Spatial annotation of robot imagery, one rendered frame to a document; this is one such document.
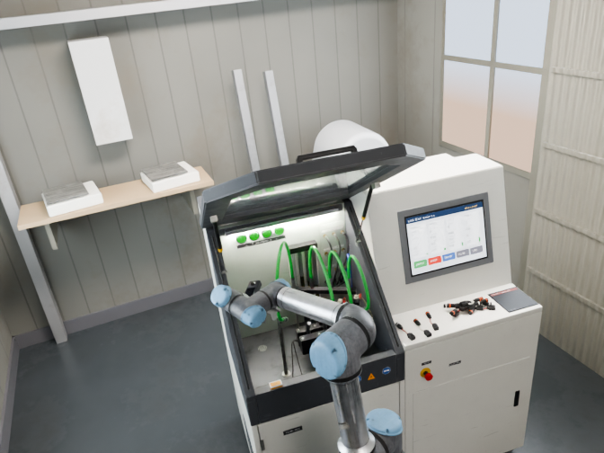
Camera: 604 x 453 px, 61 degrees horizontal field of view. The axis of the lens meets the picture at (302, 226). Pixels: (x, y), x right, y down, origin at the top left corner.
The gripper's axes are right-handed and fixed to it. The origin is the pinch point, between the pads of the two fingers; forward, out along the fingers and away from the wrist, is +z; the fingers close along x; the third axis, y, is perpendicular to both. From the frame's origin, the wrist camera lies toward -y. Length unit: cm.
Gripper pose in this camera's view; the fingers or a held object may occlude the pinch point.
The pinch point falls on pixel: (270, 309)
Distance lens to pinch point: 204.5
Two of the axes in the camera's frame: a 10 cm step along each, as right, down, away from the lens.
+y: -0.3, 9.3, -3.6
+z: 4.4, 3.4, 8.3
